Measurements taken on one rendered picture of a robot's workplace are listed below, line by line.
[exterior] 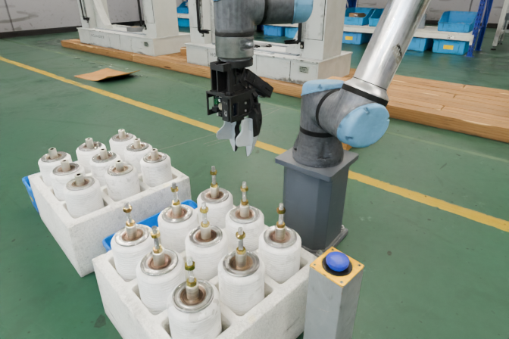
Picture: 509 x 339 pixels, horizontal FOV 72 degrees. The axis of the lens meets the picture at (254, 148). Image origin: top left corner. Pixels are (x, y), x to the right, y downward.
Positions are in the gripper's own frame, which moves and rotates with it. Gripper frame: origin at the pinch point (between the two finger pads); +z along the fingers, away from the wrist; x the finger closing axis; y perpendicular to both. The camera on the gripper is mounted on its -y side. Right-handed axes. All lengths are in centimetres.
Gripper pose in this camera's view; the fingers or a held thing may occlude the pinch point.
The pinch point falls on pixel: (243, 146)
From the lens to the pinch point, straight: 78.6
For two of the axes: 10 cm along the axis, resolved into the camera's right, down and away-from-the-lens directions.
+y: -6.6, 3.2, -6.8
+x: 7.5, 2.8, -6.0
